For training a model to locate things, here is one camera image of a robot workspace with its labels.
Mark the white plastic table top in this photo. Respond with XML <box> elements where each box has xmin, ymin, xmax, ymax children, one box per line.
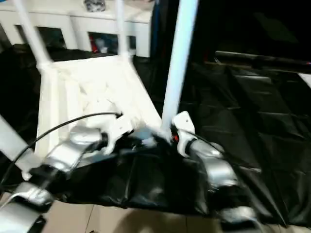
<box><xmin>21</xmin><ymin>54</ymin><xmax>163</xmax><ymax>181</ymax></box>

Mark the black table mat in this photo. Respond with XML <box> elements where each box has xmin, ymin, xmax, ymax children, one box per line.
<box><xmin>0</xmin><ymin>43</ymin><xmax>311</xmax><ymax>226</ymax></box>

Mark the black long bar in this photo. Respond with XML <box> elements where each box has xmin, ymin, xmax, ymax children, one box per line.
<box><xmin>215</xmin><ymin>50</ymin><xmax>311</xmax><ymax>71</ymax></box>

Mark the white glass-door cabinet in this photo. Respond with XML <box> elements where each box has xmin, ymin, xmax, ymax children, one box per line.
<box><xmin>0</xmin><ymin>0</ymin><xmax>153</xmax><ymax>58</ymax></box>

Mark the black white patterned ornament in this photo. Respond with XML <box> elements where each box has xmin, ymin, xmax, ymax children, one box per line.
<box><xmin>84</xmin><ymin>0</ymin><xmax>106</xmax><ymax>13</ymax></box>

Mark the white flat board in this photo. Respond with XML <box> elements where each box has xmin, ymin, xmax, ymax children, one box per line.
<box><xmin>297</xmin><ymin>72</ymin><xmax>311</xmax><ymax>89</ymax></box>

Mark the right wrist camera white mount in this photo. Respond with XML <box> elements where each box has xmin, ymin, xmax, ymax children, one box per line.
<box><xmin>171</xmin><ymin>111</ymin><xmax>196</xmax><ymax>158</ymax></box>

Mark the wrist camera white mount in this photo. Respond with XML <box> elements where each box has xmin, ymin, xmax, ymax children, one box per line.
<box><xmin>85</xmin><ymin>114</ymin><xmax>134</xmax><ymax>156</ymax></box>
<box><xmin>171</xmin><ymin>111</ymin><xmax>196</xmax><ymax>158</ymax></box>

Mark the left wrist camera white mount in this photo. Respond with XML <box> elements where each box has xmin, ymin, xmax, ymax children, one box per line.
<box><xmin>85</xmin><ymin>114</ymin><xmax>134</xmax><ymax>156</ymax></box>

